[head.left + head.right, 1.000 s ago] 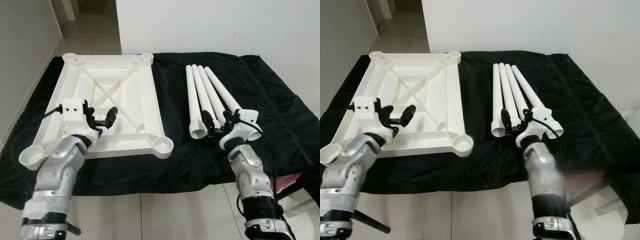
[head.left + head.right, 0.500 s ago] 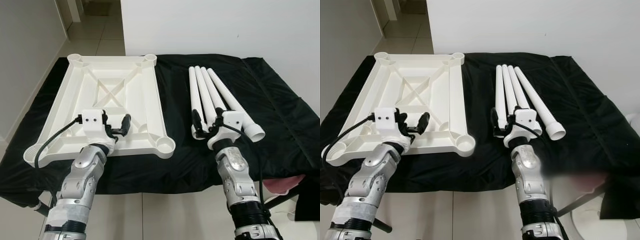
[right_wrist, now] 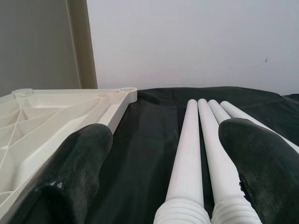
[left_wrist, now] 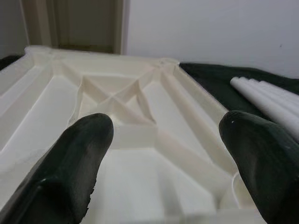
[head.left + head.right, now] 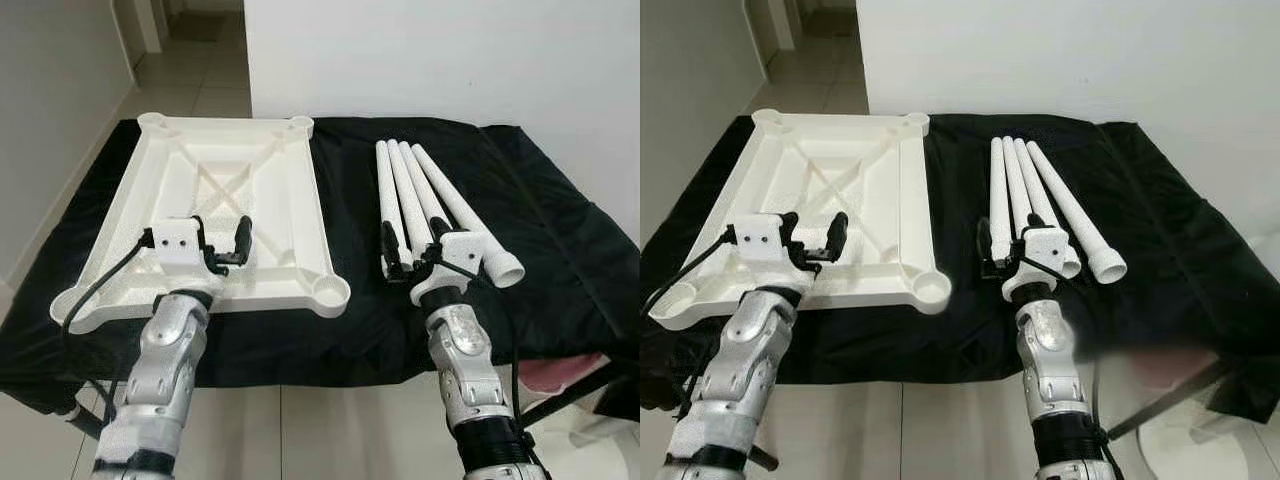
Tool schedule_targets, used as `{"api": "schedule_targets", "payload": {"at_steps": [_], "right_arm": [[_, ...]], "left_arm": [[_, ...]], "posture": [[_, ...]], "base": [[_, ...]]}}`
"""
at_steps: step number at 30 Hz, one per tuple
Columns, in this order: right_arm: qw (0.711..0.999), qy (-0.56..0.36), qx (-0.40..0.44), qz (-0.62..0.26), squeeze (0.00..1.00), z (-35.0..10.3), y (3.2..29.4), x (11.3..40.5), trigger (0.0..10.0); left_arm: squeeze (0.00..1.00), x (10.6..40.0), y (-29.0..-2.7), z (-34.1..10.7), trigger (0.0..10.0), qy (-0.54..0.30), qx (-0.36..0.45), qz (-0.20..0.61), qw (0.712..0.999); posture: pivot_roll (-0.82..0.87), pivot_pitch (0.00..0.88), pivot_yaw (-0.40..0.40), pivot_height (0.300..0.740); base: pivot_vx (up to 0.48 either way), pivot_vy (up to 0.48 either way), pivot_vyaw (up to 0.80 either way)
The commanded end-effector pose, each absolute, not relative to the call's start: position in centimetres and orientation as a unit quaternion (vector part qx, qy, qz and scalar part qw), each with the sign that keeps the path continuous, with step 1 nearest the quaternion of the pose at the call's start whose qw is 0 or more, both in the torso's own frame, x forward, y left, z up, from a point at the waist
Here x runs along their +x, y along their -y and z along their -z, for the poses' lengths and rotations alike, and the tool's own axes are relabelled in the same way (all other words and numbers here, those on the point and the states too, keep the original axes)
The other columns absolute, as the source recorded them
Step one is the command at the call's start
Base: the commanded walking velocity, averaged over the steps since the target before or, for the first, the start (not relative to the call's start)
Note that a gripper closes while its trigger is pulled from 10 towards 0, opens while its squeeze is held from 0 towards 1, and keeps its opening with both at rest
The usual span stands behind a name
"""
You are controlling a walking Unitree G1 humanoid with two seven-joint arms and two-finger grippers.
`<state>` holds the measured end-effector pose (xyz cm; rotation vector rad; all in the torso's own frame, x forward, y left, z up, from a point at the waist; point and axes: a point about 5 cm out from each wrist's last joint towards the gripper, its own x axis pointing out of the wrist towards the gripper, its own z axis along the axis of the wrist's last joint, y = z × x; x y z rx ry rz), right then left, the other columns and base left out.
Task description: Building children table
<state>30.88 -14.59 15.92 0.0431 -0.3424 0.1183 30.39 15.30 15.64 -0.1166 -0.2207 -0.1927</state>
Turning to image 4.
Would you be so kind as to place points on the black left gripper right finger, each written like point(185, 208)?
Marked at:
point(268, 168)

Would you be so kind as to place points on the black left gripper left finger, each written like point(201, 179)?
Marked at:
point(70, 163)

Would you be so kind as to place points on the white plastic table top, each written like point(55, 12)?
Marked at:
point(58, 98)

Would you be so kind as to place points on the beige door frame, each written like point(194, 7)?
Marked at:
point(120, 23)

